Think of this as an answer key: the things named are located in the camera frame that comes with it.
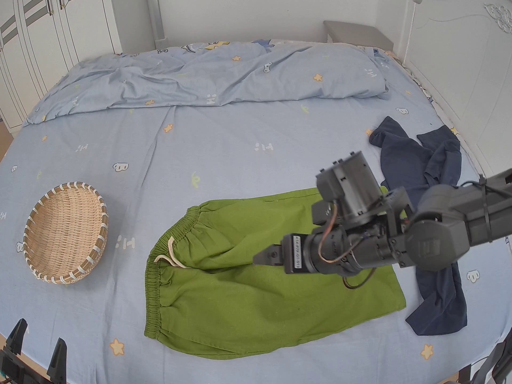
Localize round woven basket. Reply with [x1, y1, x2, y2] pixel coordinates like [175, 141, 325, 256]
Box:
[23, 181, 110, 285]

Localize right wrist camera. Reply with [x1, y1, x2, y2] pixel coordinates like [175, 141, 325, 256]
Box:
[312, 199, 341, 229]

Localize dark blue T-shirt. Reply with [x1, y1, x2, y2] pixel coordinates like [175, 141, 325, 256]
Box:
[368, 116, 469, 337]

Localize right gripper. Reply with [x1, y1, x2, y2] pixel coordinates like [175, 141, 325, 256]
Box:
[282, 230, 386, 276]

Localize bed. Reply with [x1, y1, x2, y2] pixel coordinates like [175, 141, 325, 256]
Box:
[0, 0, 512, 384]

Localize grey bedside table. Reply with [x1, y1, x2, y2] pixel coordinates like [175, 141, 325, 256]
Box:
[323, 20, 395, 51]

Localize green shorts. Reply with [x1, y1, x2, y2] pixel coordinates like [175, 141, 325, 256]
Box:
[144, 186, 408, 362]

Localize black cable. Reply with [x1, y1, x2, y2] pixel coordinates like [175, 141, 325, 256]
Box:
[342, 266, 377, 291]

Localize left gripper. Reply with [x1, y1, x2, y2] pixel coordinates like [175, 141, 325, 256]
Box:
[0, 318, 67, 384]

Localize pale blue quilt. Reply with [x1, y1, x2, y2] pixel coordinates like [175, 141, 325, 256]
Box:
[22, 38, 395, 127]

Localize grey wall pipe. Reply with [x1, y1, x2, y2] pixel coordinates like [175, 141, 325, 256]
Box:
[143, 0, 167, 49]

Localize white wardrobe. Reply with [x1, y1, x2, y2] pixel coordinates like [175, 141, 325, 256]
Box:
[0, 0, 123, 135]

